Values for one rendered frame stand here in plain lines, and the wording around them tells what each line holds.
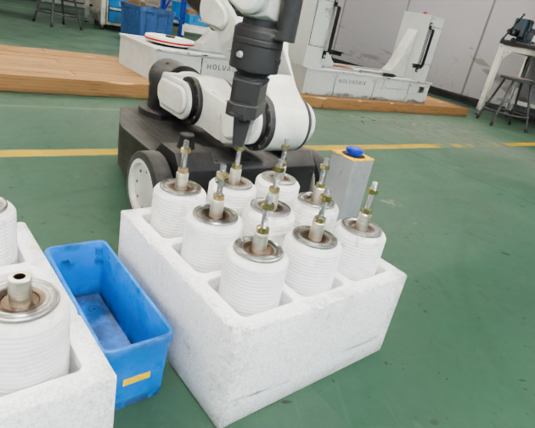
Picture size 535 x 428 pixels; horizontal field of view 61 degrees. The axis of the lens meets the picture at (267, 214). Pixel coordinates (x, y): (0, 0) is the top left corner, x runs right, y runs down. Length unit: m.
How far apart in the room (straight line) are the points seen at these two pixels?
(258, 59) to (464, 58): 5.70
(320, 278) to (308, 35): 2.81
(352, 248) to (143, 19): 4.59
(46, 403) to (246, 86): 0.56
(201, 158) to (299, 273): 0.55
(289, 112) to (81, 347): 0.75
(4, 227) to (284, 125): 0.66
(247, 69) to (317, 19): 2.64
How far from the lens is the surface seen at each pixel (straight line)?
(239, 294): 0.66
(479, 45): 6.37
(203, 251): 0.73
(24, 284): 0.52
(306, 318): 0.71
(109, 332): 0.88
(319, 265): 0.72
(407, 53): 4.41
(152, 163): 1.13
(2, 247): 0.74
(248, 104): 0.82
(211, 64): 2.93
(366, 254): 0.81
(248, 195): 0.88
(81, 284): 0.95
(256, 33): 0.81
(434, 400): 0.93
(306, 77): 3.40
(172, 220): 0.82
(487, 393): 1.01
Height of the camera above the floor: 0.57
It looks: 24 degrees down
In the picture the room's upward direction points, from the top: 12 degrees clockwise
